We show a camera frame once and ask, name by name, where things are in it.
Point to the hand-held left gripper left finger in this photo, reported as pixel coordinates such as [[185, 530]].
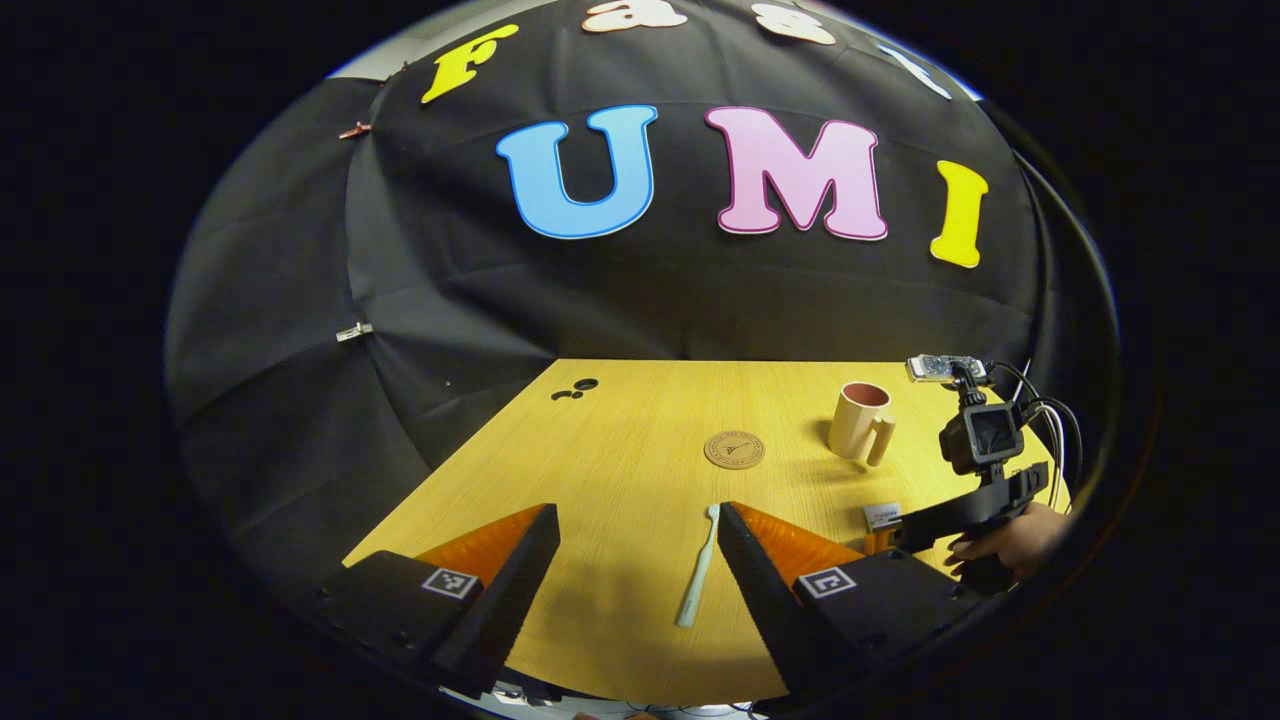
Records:
[[515, 600]]

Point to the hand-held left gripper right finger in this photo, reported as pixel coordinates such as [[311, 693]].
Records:
[[760, 605]]

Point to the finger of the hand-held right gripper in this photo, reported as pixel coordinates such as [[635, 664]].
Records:
[[915, 530]]

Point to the white toothpaste tube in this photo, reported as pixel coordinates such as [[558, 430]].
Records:
[[882, 516]]

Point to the mint green toothbrush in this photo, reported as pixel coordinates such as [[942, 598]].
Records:
[[697, 580]]

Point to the beige cup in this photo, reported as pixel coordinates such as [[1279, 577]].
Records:
[[853, 430]]

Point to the round cork coaster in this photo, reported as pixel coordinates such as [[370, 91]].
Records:
[[734, 450]]

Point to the wooden desktop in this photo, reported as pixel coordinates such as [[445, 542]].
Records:
[[620, 470]]

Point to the white clip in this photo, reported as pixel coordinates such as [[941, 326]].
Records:
[[354, 332]]

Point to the black backdrop cloth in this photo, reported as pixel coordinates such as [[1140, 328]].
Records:
[[650, 290]]

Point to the pink clip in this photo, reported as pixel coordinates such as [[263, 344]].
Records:
[[354, 130]]

